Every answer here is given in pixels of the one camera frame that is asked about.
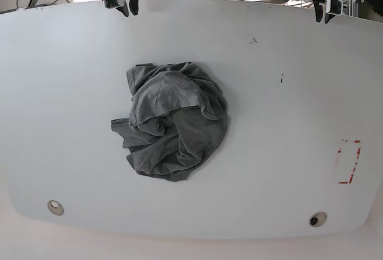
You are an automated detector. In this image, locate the grey T-shirt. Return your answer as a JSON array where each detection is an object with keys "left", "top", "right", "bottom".
[{"left": 111, "top": 62, "right": 229, "bottom": 182}]

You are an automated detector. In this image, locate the red tape rectangle marking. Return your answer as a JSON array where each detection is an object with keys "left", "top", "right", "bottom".
[{"left": 335, "top": 139, "right": 362, "bottom": 185}]

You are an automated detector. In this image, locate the right round table grommet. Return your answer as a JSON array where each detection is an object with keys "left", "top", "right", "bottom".
[{"left": 309, "top": 212, "right": 327, "bottom": 228}]

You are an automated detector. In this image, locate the round table grommet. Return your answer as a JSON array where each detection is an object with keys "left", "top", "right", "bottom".
[
  {"left": 309, "top": 212, "right": 327, "bottom": 228},
  {"left": 47, "top": 200, "right": 64, "bottom": 216}
]

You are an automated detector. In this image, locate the left round table grommet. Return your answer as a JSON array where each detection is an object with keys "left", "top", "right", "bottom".
[{"left": 47, "top": 200, "right": 64, "bottom": 216}]

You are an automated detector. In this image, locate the aluminium frame post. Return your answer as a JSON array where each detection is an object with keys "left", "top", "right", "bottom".
[{"left": 348, "top": 0, "right": 359, "bottom": 17}]

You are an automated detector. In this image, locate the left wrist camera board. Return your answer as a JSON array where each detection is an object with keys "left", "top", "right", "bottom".
[{"left": 329, "top": 0, "right": 344, "bottom": 15}]

